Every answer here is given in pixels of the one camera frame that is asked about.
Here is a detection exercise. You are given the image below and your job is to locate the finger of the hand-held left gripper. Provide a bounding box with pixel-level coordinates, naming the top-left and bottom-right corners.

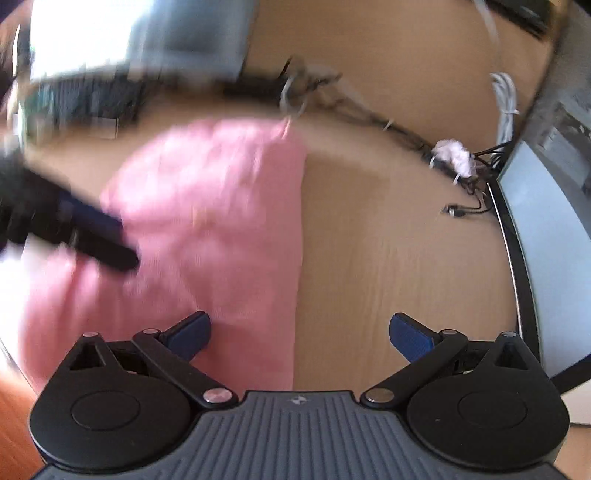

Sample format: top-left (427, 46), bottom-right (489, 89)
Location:
top-left (67, 226), bottom-right (140, 274)
top-left (58, 190), bottom-right (125, 241)

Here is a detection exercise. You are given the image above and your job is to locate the white computer case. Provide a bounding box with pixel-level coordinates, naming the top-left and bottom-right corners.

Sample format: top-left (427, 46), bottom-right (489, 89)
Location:
top-left (489, 0), bottom-right (591, 395)

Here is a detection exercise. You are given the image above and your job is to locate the crumpled white tissue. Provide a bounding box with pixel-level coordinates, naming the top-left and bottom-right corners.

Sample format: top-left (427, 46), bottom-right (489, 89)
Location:
top-left (431, 138), bottom-right (479, 180)

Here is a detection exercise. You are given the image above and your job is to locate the black curved monitor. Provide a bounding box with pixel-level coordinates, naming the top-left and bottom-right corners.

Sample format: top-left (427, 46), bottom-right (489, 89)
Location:
top-left (28, 0), bottom-right (257, 85)

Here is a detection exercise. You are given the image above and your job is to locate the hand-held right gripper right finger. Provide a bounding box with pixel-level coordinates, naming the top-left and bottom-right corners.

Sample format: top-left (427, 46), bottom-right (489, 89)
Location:
top-left (362, 312), bottom-right (539, 409)

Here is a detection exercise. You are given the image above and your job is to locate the white power cable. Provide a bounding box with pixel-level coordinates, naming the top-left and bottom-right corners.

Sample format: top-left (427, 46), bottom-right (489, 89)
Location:
top-left (475, 0), bottom-right (522, 145)

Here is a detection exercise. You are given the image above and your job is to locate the black power socket rail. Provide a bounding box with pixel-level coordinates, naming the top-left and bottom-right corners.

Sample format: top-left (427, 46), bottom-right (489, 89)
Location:
top-left (487, 0), bottom-right (557, 40)

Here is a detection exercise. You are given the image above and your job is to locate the pink ribbed top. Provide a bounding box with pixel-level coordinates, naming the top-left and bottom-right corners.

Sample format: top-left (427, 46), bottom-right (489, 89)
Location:
top-left (17, 117), bottom-right (308, 394)

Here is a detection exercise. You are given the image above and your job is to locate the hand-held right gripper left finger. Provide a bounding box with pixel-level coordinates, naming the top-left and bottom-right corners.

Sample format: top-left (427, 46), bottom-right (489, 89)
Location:
top-left (58, 311), bottom-right (234, 409)

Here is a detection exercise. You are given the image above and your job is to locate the black loose plug cable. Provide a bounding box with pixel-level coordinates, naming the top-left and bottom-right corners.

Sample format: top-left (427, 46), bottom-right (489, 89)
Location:
top-left (442, 202), bottom-right (496, 219)

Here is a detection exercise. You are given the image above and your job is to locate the black cable bundle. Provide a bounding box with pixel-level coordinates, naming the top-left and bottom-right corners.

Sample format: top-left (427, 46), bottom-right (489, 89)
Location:
top-left (222, 58), bottom-right (502, 197)

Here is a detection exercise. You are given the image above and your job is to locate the black keyboard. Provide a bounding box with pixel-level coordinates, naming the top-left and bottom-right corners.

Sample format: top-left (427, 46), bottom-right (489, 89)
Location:
top-left (28, 73), bottom-right (145, 131)

